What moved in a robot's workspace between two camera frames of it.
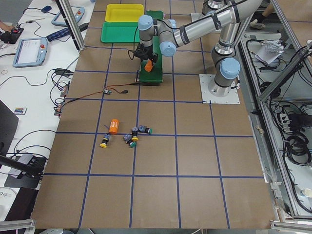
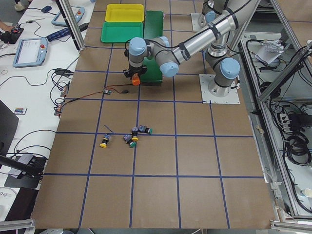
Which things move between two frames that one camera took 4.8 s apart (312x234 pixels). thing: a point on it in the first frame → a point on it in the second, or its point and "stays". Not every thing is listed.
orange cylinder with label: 114,125 → 136,79
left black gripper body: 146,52 → 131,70
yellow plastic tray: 124,12 stays
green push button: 127,138 stays
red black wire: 106,89 stays
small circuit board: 107,91 stays
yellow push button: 105,141 stays
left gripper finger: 141,56 → 128,73
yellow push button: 134,134 stays
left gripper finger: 154,58 → 141,73
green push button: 143,128 stays
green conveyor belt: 155,74 stays
